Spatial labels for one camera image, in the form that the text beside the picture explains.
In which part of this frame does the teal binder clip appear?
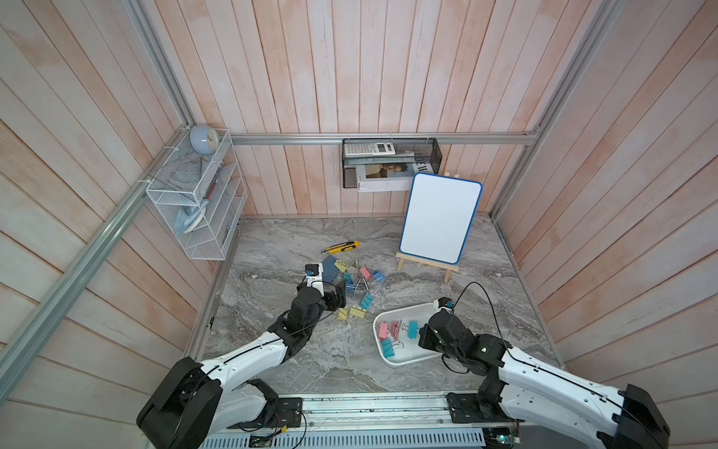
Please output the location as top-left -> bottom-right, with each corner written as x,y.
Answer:
381,339 -> 395,358
407,321 -> 418,340

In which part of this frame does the white plastic storage box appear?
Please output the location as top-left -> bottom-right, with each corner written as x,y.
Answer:
373,300 -> 439,368

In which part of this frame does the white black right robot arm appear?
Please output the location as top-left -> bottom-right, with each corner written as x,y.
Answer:
419,310 -> 671,448

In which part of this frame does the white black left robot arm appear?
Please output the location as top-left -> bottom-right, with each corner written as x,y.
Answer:
136,279 -> 346,448

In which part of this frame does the pink binder clip in pile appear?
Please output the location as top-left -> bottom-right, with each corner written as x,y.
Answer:
359,267 -> 373,281

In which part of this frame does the yellow black utility knife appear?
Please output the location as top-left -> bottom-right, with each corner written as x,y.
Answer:
321,241 -> 360,254

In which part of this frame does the small wooden easel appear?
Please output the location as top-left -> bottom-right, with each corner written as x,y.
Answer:
396,252 -> 459,284

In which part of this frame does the magazine with photo cover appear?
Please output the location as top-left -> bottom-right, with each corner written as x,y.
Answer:
356,163 -> 435,193

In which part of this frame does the white calculator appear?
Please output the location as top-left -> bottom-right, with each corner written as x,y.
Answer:
344,141 -> 396,158

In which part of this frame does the white blue item in rack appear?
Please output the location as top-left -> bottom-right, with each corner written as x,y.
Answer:
173,200 -> 209,236

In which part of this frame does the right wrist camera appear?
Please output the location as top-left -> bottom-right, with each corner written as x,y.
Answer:
438,297 -> 454,312

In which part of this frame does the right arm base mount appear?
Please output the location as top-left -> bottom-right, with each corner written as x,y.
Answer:
446,390 -> 508,424

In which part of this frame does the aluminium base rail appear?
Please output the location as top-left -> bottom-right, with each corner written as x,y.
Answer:
139,389 -> 610,449

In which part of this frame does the white board blue frame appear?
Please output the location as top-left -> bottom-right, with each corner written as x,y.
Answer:
398,173 -> 484,266

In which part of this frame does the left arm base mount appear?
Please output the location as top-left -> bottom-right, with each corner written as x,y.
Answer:
223,379 -> 303,431

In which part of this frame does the black mesh wall tray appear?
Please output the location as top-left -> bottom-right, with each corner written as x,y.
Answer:
341,138 -> 442,193

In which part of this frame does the white wire mesh shelf rack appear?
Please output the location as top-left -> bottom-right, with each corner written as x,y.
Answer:
146,128 -> 248,261

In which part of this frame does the aluminium frame rail back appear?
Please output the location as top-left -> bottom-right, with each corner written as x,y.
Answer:
231,132 -> 538,145

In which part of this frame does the aluminium frame rail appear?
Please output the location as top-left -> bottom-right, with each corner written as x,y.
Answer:
1,147 -> 171,401
231,132 -> 538,145
487,1 -> 625,224

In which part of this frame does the aluminium frame rail left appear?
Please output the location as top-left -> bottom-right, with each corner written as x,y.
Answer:
1,147 -> 171,401

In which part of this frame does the aluminium frame rail right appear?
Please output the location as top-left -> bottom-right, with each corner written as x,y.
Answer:
487,1 -> 625,224

